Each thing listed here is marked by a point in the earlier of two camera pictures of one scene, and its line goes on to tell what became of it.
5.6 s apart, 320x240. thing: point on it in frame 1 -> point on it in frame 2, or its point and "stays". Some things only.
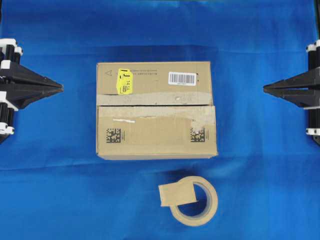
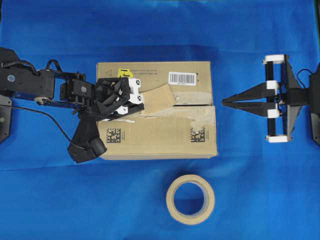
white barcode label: (182, 78) stays
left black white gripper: (12, 99) -> (117, 97)
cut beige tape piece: (176, 194) -> (158, 99)
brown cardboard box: (155, 110) stays
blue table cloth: (266, 174) stays
